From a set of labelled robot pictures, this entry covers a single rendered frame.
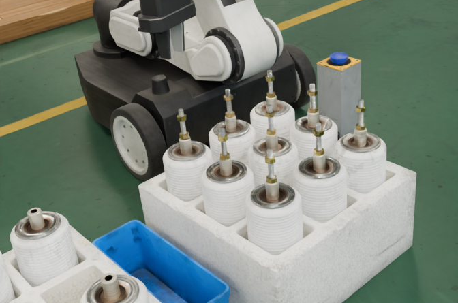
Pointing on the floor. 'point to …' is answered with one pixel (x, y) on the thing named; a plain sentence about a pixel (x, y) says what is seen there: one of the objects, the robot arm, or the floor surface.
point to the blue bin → (161, 265)
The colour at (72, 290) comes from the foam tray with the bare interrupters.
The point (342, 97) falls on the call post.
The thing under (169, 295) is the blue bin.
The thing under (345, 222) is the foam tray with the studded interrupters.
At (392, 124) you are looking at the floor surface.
